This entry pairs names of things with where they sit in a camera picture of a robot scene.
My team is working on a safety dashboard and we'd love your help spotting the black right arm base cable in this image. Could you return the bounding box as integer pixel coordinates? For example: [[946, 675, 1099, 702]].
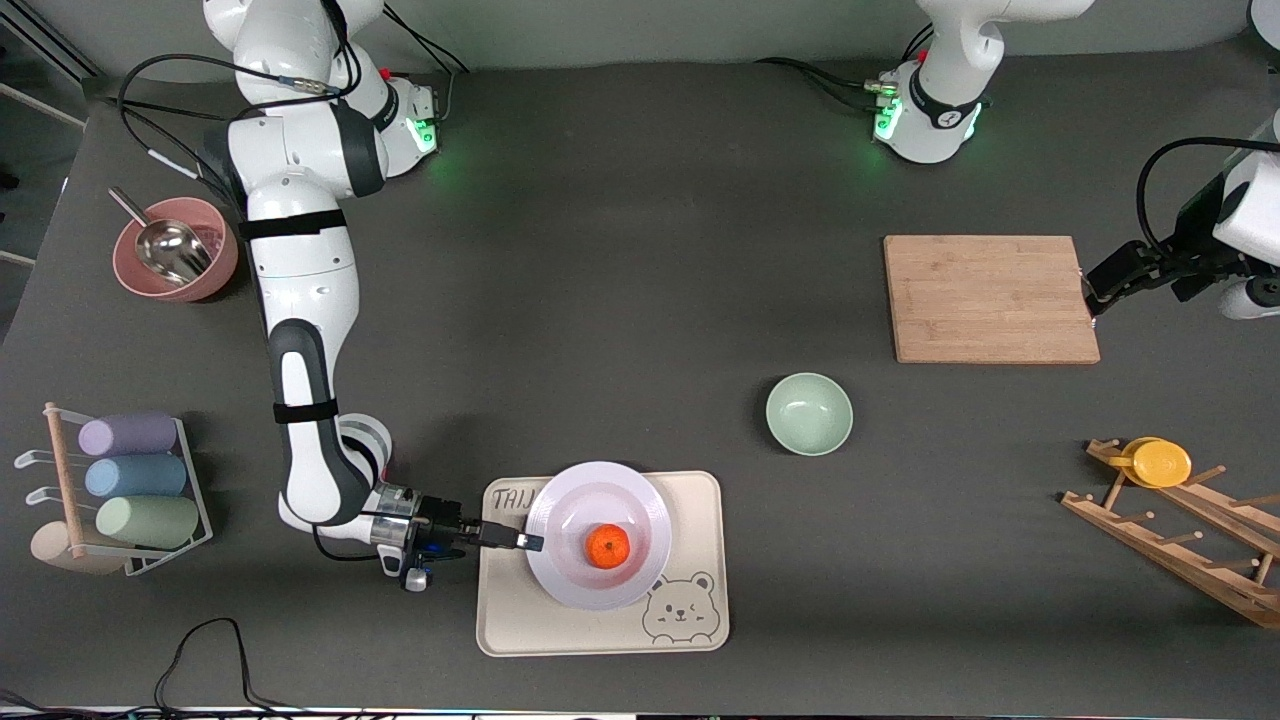
[[378, 10, 473, 126]]

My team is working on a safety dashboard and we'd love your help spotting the blue cup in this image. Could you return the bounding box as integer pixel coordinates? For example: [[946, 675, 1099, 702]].
[[84, 455, 188, 499]]

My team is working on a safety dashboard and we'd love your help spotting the black left arm base cable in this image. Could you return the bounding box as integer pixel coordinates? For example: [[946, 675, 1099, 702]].
[[755, 22, 936, 113]]

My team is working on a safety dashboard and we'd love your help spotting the pink bowl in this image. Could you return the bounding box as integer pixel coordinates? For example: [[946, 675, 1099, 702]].
[[112, 196, 240, 303]]

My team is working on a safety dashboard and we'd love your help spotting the white round plate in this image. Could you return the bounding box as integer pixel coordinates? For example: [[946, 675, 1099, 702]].
[[525, 461, 673, 612]]

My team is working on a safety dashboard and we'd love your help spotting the cream bear print tray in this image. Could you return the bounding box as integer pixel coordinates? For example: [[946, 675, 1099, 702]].
[[476, 470, 731, 658]]

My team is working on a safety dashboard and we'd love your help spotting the yellow plastic cup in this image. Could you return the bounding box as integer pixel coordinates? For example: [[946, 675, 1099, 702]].
[[1108, 437, 1193, 489]]

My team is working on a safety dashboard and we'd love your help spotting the orange fruit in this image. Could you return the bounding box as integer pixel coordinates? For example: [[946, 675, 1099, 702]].
[[585, 523, 633, 570]]

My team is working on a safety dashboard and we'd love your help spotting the metal scoop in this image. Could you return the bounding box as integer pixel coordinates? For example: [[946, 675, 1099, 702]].
[[108, 186, 213, 286]]

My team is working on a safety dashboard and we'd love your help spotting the wooden peg drying rack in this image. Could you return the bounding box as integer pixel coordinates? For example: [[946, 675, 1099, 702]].
[[1060, 438, 1280, 631]]

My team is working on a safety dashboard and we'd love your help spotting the light green bowl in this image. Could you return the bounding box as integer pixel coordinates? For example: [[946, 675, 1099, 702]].
[[765, 372, 855, 457]]

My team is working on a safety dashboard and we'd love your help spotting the purple cup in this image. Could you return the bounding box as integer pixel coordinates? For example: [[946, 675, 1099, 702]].
[[78, 413, 179, 458]]

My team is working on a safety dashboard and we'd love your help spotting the wooden cutting board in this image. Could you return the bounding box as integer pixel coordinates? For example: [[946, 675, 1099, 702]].
[[883, 235, 1101, 365]]

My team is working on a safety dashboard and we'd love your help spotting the black arm base cable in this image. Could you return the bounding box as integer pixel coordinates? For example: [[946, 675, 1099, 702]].
[[755, 22, 936, 113], [378, 10, 473, 126]]

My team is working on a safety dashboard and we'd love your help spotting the green cup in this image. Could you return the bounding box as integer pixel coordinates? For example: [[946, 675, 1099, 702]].
[[95, 496, 200, 549]]

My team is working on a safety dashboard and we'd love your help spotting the beige cup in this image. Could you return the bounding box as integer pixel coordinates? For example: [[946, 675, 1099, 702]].
[[30, 522, 126, 576]]

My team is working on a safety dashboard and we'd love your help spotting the white wire cup rack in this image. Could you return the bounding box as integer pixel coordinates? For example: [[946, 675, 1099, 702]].
[[14, 402, 214, 578]]

